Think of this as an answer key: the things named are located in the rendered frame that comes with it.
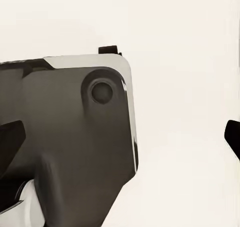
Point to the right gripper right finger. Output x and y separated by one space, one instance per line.
232 135

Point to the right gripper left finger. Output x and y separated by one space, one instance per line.
12 136

